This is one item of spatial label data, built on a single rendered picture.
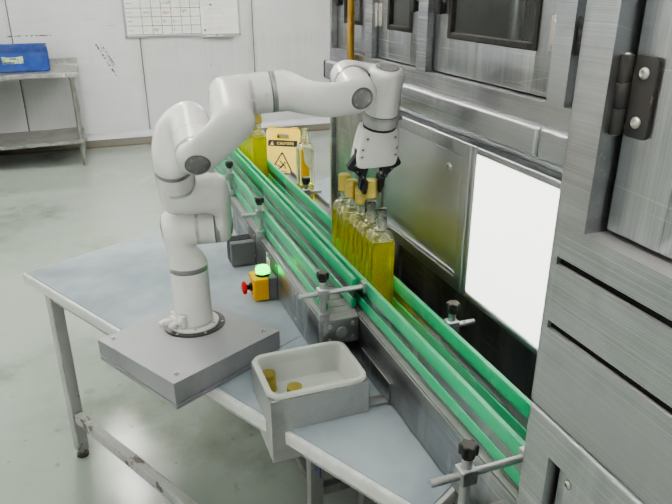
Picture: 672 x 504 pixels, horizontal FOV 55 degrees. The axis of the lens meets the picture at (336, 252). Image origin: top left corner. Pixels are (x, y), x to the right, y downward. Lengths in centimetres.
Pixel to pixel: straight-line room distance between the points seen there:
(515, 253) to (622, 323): 73
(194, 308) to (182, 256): 14
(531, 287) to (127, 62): 638
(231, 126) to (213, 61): 613
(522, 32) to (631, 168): 78
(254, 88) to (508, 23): 51
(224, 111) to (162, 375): 61
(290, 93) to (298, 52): 629
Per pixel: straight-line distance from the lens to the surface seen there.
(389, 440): 139
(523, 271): 126
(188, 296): 163
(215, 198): 149
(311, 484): 199
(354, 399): 143
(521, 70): 130
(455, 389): 122
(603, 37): 55
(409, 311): 152
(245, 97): 131
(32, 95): 735
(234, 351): 156
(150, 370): 154
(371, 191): 152
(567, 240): 59
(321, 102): 131
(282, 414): 139
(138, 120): 739
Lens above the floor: 162
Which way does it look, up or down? 23 degrees down
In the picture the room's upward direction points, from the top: straight up
